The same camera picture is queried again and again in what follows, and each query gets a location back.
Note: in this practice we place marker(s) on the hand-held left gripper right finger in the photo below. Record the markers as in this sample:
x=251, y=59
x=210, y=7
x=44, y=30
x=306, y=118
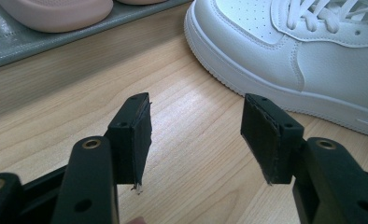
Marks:
x=269, y=146

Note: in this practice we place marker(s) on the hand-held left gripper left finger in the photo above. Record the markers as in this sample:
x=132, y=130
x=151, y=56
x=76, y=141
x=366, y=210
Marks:
x=132, y=146

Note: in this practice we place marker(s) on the white sneaker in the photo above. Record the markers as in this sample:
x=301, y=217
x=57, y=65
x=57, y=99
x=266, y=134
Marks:
x=297, y=56

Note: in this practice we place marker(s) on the metal shoe rack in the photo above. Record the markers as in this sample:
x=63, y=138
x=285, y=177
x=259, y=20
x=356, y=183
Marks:
x=79, y=43

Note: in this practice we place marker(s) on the pink slipper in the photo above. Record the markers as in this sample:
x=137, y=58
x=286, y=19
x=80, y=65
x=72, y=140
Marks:
x=57, y=14
x=141, y=2

